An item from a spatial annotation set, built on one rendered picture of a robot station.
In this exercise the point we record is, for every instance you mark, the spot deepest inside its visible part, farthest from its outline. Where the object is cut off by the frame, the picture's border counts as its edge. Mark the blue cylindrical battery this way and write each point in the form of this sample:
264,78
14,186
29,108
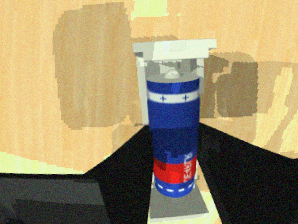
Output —
173,109

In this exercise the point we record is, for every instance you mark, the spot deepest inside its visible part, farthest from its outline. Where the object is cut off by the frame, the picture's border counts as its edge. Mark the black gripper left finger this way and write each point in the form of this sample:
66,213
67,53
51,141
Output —
116,191

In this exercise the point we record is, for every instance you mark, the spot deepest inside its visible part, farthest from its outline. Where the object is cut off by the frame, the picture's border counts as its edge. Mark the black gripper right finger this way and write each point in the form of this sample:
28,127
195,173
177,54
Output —
248,184

